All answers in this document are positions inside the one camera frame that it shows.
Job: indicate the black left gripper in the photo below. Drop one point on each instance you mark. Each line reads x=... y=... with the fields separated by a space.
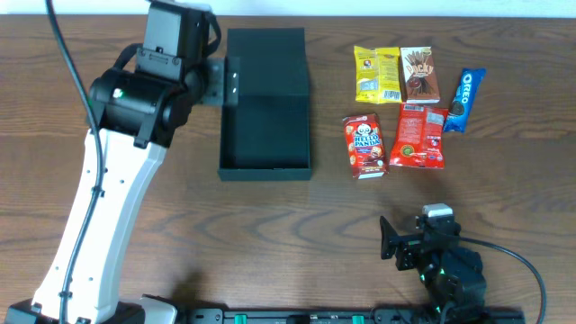
x=230 y=82

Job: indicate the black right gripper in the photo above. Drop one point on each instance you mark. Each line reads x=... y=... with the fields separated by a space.
x=406 y=246

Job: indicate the dark green box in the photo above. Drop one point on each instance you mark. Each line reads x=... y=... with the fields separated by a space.
x=266 y=137

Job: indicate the blue Oreo packet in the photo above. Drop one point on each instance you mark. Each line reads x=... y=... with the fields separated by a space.
x=462 y=104

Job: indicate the yellow snack bag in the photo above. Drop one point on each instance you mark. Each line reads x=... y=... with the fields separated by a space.
x=377 y=75

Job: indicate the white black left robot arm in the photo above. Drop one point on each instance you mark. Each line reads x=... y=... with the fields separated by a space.
x=133 y=110

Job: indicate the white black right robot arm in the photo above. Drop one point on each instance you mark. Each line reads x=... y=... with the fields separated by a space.
x=452 y=276

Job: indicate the red Hello Panda box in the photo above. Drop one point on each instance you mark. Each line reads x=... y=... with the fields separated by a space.
x=365 y=147

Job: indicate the red snack bag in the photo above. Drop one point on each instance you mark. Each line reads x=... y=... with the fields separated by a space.
x=418 y=140

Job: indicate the brown Pocky box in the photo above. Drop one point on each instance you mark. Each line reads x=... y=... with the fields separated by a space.
x=420 y=75

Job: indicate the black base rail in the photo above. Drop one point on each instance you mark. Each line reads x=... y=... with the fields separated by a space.
x=390 y=315

